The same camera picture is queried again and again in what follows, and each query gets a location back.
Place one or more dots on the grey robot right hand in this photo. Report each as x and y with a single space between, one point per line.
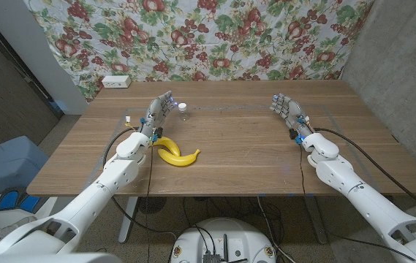
293 113

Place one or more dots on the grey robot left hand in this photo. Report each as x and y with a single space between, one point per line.
154 117

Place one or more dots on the clear medicine bottle white cap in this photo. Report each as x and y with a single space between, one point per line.
183 107

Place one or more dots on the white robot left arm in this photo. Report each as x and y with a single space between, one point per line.
94 193

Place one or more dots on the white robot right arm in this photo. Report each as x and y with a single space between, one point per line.
357 193

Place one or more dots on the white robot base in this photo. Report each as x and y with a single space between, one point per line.
226 233

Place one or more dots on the yellow toy banana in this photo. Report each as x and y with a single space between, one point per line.
170 144
178 160

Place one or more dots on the white power strip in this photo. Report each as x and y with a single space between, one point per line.
116 82

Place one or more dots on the grey tape outline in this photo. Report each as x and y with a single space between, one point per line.
229 108

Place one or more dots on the black round fan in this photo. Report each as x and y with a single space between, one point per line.
151 204

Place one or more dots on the floral fruit print backdrop cloth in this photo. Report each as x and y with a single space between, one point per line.
207 36

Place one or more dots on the white table leg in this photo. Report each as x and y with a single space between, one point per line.
129 219

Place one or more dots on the grey table leg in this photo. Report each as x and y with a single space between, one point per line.
315 219

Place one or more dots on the blue-grey plastic bin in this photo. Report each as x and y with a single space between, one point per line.
6 164

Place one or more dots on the blue and black pad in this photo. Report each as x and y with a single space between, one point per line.
8 201

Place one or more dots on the white robot torso edge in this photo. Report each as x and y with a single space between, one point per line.
47 258

